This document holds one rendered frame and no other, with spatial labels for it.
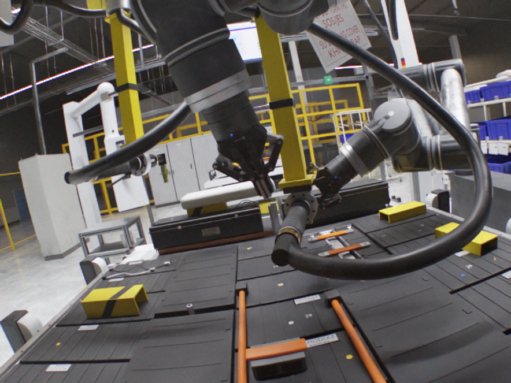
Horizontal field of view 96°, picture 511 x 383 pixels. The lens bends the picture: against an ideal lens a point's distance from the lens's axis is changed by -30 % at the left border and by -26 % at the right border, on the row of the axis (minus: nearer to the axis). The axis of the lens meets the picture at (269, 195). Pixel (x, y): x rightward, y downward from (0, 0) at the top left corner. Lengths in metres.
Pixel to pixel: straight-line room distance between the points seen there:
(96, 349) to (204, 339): 0.23
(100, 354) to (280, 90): 0.70
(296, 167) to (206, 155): 8.91
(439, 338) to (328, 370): 0.17
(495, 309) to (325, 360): 0.29
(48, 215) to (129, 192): 3.39
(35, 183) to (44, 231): 0.97
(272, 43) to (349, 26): 0.41
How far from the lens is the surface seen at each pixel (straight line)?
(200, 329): 0.58
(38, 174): 6.49
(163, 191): 9.99
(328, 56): 0.95
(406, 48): 4.77
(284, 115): 0.73
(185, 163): 9.73
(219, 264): 0.87
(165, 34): 0.43
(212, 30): 0.43
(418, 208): 1.06
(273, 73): 0.75
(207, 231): 1.11
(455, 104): 1.14
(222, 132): 0.45
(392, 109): 0.81
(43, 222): 6.61
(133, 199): 3.36
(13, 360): 0.80
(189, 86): 0.43
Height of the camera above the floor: 1.31
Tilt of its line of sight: 10 degrees down
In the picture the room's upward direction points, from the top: 10 degrees counter-clockwise
